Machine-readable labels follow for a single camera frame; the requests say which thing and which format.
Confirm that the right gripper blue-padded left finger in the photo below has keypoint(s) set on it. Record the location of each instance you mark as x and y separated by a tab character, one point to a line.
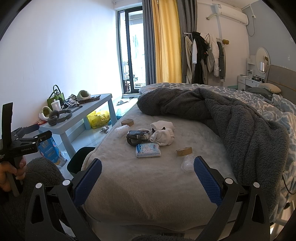
51	206

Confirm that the blue patterned duvet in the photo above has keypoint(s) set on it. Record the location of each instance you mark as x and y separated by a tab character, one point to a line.
276	109

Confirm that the green fuzzy slipper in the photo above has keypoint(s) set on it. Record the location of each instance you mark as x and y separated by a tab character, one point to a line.
44	113
83	95

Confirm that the balcony glass door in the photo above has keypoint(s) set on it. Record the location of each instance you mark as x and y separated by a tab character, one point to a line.
130	32

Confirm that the dark wooden sticks bundle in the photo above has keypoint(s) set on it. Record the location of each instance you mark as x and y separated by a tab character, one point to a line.
91	99

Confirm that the grey curtain left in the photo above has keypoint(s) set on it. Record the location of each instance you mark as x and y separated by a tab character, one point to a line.
149	43

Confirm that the white lidded mug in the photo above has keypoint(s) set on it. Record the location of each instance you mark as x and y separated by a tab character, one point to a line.
56	105

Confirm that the white sock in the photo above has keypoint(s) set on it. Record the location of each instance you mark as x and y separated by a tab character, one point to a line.
162	125
163	137

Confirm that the green fuzzy slipper near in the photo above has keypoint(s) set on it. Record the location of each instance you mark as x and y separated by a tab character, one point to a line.
44	113

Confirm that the grey bed mattress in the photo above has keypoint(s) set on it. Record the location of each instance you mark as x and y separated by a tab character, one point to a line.
155	192

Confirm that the dark teal trash bin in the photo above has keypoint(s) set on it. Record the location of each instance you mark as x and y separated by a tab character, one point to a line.
75	164

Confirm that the person's left hand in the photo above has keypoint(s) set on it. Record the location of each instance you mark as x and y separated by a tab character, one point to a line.
6	167

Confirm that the green fuzzy slipper far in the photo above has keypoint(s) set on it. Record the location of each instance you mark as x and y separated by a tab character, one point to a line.
83	95

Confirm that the dark grey fleece blanket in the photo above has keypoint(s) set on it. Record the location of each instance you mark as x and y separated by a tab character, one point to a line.
257	148

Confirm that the yellow curtain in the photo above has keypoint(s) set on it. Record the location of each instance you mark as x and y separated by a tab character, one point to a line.
167	41

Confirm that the white dresser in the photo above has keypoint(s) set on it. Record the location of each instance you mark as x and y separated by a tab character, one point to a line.
253	77

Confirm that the white sock back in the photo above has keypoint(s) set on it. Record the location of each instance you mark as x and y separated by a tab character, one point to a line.
162	125

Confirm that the yellow plastic bag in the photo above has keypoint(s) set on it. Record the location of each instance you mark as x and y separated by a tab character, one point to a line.
98	119

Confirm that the small grey floor toy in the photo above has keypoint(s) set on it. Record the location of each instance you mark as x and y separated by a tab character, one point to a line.
104	129

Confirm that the brown tape roll near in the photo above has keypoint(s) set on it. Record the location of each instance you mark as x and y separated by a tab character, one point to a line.
184	151

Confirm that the grey over-ear headphones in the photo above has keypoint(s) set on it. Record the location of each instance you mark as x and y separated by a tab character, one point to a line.
56	116

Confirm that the brown tape roll far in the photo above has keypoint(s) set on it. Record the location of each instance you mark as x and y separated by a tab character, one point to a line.
128	122

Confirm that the round vanity mirror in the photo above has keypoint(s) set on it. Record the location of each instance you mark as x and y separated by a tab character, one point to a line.
262	60

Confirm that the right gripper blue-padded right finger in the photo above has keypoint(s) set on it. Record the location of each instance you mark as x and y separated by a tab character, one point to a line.
252	220

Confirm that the brown tape roll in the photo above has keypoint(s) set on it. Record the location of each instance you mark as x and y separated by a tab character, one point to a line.
184	151
128	122

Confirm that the blue cat food bag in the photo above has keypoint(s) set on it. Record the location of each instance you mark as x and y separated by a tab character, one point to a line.
50	151

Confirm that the clothes rack with clothes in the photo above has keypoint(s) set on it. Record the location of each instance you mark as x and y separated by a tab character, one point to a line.
204	56

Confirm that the beige pillow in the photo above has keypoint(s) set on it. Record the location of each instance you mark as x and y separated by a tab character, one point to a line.
270	87

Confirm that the white air conditioner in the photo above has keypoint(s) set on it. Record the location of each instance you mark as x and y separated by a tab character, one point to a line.
229	13

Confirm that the green tote bag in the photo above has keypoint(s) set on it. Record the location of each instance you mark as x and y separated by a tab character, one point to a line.
56	95

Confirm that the white sock front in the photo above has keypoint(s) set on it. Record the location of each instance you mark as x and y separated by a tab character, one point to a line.
163	137

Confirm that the blue tissue packet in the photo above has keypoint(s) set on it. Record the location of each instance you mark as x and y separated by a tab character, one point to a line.
147	150

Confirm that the light blue side table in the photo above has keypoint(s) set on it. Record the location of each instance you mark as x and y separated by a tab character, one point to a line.
81	114

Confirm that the grey headboard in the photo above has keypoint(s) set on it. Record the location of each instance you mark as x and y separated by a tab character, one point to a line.
284	79

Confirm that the clear plastic wrapper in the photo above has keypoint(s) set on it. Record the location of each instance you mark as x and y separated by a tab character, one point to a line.
122	131
188	163

